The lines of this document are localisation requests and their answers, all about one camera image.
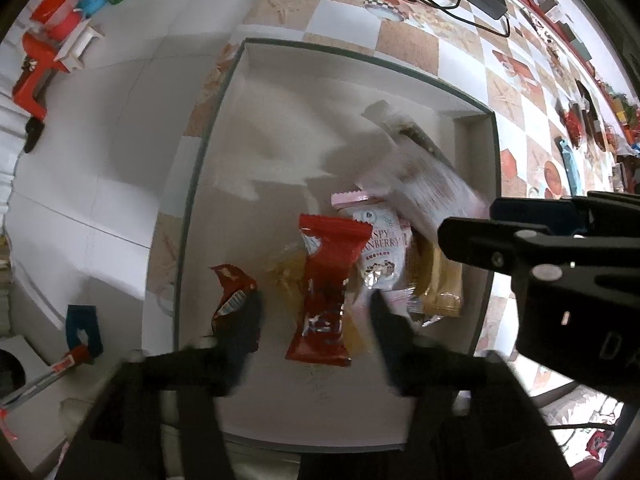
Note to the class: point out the red printed snack packet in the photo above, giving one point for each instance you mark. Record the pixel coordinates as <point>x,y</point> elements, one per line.
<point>572,125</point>

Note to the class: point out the white box with green rim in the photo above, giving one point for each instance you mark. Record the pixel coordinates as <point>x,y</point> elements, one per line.
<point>280,125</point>

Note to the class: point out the pink white cookie packet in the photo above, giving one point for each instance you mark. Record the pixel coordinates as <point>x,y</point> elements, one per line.
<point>380,240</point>

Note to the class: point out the clear wafer packet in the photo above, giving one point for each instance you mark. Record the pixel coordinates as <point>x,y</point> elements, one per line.
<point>440,280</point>

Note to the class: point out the white snack packet pink print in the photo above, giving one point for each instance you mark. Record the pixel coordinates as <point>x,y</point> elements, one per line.
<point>425,175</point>

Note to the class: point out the small white stool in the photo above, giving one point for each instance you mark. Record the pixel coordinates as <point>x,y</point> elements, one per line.
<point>80,45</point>

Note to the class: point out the red plastic bucket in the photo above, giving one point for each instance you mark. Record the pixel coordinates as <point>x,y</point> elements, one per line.
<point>55,10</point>

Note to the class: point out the checkered tablecloth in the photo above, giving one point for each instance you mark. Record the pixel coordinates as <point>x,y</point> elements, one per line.
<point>410,45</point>

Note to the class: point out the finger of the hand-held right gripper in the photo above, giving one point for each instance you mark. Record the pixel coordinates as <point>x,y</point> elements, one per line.
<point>480,245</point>
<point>540,212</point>

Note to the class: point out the dark snack packet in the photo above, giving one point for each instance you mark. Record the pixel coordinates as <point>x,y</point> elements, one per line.
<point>589,105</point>

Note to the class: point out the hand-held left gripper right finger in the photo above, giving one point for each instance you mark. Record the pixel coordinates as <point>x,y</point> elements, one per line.
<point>395,345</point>

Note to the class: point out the blue snack packet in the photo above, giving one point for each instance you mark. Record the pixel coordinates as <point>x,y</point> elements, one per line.
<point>571,170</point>

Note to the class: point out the small red brown packet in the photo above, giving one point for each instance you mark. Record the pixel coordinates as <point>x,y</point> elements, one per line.
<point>230,290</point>

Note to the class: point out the blue plastic cup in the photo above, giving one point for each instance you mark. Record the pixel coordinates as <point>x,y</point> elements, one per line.
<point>92,5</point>

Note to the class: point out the long red snack packet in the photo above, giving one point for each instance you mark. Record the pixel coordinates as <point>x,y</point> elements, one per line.
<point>325,285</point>

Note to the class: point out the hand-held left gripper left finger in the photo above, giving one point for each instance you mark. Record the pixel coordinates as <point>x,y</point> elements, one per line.
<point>240,330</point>

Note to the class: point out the red plastic stool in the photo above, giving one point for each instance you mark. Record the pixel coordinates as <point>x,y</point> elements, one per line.
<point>35,75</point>

